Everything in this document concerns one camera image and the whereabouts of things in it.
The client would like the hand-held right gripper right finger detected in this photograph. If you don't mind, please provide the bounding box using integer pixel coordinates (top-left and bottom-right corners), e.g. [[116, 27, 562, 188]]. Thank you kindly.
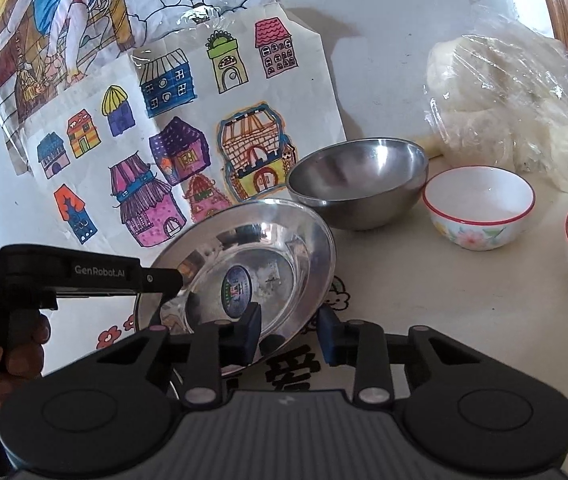
[[316, 305, 485, 406]]

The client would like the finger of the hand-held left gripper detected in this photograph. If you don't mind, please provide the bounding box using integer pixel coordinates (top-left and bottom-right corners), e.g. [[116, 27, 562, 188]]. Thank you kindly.
[[56, 255, 187, 311]]

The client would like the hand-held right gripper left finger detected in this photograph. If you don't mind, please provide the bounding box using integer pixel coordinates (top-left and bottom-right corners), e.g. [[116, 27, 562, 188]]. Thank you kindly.
[[96, 304, 263, 406]]

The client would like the stainless steel plate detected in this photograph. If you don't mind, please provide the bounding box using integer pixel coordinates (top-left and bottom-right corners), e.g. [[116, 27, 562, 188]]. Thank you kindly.
[[134, 197, 337, 378]]

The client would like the stainless steel bowl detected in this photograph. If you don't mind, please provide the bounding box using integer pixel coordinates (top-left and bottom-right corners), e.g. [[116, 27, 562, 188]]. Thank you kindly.
[[286, 137, 430, 232]]

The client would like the white floral bowl red rim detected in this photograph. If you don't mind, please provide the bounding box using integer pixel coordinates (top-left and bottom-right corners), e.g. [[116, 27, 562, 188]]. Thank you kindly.
[[422, 166, 536, 252]]

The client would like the person's left hand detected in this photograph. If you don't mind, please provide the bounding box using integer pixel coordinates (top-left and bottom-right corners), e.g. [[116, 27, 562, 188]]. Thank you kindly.
[[0, 311, 53, 397]]

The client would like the white printed tablecloth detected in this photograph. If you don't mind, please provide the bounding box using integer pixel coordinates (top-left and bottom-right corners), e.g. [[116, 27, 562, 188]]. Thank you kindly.
[[39, 132, 568, 401]]

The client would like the coloured houses drawing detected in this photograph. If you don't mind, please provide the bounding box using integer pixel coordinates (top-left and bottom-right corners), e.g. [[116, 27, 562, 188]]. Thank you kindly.
[[16, 1, 347, 248]]

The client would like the white stick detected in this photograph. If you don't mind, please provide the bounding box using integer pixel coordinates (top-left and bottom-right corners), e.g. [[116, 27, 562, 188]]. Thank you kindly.
[[416, 134, 447, 160]]

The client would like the coloured figures drawing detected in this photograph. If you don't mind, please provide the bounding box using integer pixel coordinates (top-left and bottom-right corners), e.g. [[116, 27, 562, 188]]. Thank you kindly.
[[0, 0, 285, 126]]

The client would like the plastic bag of white buns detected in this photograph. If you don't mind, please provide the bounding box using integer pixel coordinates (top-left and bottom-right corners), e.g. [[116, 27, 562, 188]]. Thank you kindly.
[[425, 12, 568, 194]]

